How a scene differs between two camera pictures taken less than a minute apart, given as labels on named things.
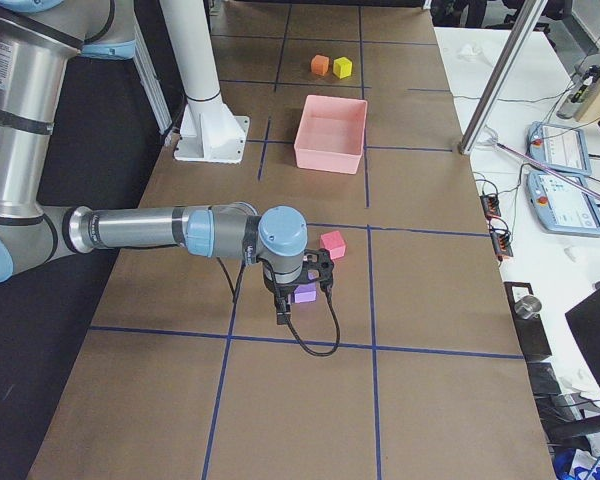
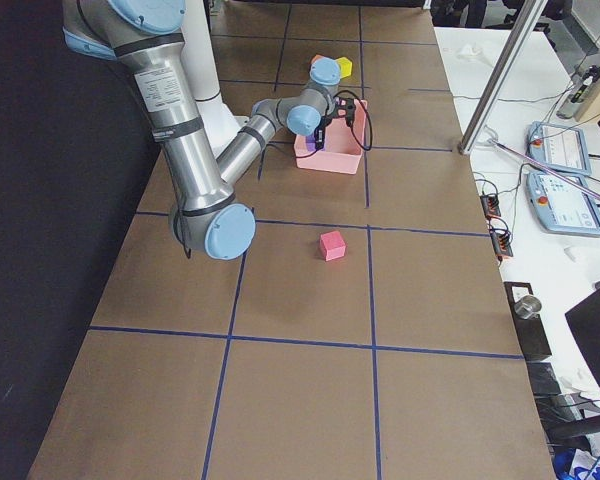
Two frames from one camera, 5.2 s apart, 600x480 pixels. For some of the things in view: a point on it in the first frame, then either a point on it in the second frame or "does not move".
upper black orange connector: [491, 205] does not move
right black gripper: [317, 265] -> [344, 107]
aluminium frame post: [526, 25] does not move
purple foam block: [306, 292] -> [310, 143]
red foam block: [335, 244] does not move
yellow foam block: [342, 67] does not move
